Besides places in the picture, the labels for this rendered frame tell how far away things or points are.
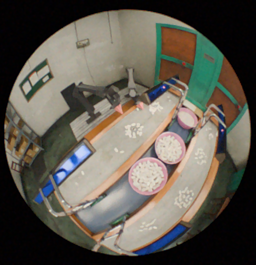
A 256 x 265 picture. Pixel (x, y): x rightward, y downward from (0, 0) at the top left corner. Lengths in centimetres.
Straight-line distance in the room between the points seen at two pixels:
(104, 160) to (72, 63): 221
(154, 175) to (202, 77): 110
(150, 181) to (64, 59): 257
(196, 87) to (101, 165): 126
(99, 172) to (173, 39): 151
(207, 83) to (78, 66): 248
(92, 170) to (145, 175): 39
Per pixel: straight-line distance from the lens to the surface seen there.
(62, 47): 242
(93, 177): 69
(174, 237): 43
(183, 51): 115
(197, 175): 82
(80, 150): 35
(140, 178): 63
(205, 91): 117
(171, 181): 66
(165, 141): 73
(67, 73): 238
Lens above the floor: 137
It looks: 58 degrees down
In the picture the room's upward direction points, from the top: 7 degrees counter-clockwise
